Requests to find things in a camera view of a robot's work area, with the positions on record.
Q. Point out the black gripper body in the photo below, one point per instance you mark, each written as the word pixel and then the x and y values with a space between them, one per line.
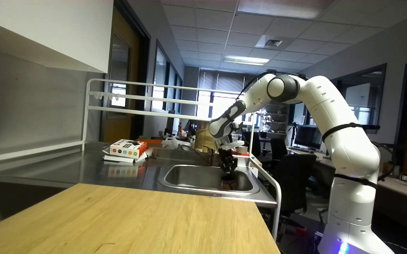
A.
pixel 228 156

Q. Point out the computer monitor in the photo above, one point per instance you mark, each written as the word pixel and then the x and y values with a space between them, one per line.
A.
pixel 307 137

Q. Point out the yellow door with window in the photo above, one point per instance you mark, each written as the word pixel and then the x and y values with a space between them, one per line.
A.
pixel 120 70

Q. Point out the small ceiling light panel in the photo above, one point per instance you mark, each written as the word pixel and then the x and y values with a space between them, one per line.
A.
pixel 246 59

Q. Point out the large ceiling light panel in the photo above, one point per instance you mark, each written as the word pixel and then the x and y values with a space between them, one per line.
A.
pixel 283 7

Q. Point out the white plastic bag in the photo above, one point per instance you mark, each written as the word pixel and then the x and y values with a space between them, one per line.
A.
pixel 170 141

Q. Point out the orange and white box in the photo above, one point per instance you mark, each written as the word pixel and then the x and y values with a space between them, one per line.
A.
pixel 127 148

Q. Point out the window with blinds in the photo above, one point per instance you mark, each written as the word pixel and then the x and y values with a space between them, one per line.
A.
pixel 222 91

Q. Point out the white metal rack frame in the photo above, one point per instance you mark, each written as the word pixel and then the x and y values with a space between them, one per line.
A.
pixel 88 107

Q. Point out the dark framed interior window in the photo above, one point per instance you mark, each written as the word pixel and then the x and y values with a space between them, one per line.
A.
pixel 362 100

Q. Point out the yellowish cardboard cylinder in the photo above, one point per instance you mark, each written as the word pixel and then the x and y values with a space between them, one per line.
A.
pixel 205 139

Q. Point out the stainless steel sink unit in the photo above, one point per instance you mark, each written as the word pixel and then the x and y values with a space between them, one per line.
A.
pixel 119 170

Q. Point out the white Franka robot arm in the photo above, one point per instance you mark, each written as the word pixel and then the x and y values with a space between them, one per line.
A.
pixel 349 149

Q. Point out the white wall cabinet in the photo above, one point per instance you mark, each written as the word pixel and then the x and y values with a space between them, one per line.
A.
pixel 48 28

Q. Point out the ceiling air vent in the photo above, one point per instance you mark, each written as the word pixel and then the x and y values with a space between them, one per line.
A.
pixel 271 42

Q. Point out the black office chair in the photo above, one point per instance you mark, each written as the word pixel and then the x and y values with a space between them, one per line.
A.
pixel 293 180

